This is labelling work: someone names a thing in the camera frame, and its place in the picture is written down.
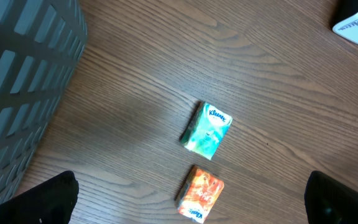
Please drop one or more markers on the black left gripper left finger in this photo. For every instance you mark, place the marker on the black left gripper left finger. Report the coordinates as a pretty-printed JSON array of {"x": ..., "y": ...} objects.
[{"x": 52, "y": 201}]

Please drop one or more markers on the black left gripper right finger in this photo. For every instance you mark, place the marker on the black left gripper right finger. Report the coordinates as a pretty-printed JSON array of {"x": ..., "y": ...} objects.
[{"x": 329, "y": 201}]

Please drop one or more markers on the orange tissue pack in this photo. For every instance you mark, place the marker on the orange tissue pack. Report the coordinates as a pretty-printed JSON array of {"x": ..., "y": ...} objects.
[{"x": 198, "y": 194}]

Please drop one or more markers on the green Kleenex tissue pack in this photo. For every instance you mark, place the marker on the green Kleenex tissue pack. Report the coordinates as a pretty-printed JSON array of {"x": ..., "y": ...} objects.
[{"x": 206, "y": 130}]

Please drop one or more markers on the grey plastic mesh basket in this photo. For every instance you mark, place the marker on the grey plastic mesh basket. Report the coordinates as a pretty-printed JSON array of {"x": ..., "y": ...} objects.
[{"x": 41, "y": 43}]

